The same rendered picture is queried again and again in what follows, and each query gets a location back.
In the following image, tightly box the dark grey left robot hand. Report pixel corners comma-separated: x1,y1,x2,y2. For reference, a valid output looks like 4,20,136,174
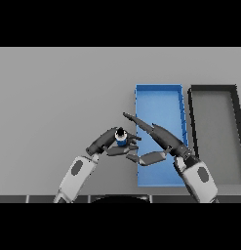
85,126,142,157

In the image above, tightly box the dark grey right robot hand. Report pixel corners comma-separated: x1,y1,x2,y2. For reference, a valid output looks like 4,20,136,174
122,111,195,167

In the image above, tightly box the blue bin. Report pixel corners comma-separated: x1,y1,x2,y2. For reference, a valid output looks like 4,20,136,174
135,84,190,188

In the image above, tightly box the dark grey bin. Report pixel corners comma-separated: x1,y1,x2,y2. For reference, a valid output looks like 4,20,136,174
187,84,241,188

